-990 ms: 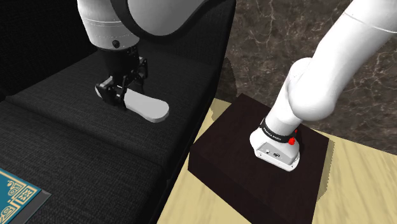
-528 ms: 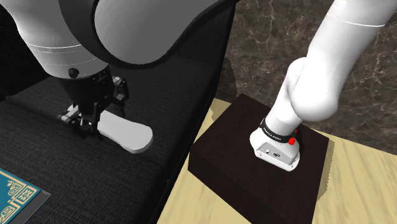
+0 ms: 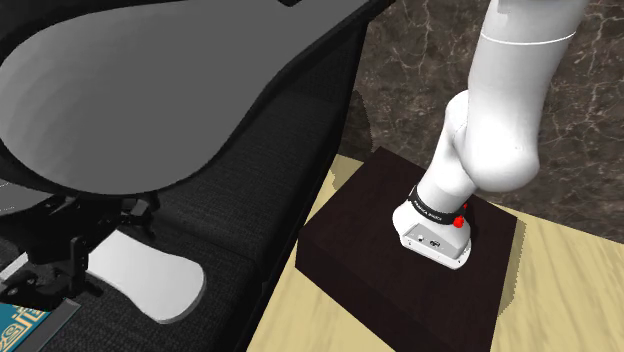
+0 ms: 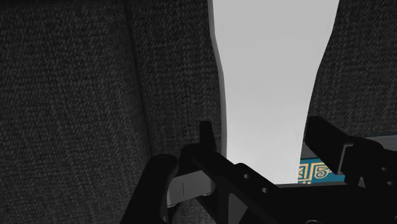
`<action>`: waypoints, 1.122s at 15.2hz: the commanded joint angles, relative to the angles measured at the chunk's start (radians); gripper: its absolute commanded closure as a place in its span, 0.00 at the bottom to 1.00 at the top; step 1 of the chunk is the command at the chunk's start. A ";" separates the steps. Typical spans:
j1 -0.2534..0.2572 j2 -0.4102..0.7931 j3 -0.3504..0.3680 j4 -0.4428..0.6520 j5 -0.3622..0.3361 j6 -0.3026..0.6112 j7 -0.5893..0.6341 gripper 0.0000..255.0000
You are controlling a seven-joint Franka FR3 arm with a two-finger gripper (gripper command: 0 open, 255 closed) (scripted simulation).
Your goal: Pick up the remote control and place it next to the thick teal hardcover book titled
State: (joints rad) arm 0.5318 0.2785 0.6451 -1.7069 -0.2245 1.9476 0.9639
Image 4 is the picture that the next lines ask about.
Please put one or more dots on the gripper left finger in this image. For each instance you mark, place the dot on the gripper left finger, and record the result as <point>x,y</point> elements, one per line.
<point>229,183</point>

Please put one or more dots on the blue patterned rug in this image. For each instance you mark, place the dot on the blue patterned rug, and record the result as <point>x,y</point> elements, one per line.
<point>313,172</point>

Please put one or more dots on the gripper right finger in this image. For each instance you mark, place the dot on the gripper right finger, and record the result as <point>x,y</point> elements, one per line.
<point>328,145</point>

